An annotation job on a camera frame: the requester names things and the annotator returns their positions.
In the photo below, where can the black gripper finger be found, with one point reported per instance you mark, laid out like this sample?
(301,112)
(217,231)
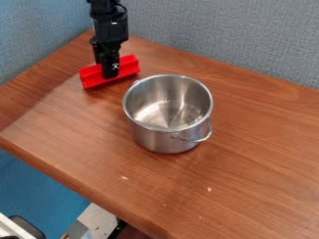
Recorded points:
(97,52)
(110,60)

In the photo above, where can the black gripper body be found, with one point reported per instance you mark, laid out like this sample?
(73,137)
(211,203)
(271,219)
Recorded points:
(110,28)

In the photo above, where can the red rectangular block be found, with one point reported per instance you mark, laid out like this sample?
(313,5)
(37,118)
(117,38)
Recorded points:
(90,74)

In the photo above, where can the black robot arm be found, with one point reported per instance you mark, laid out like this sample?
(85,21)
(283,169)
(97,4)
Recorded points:
(104,7)

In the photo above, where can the stainless steel pot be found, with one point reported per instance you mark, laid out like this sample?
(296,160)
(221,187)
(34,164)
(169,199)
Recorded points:
(168,108)

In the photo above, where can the white table leg frame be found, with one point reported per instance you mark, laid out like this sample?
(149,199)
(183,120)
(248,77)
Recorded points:
(93,224)

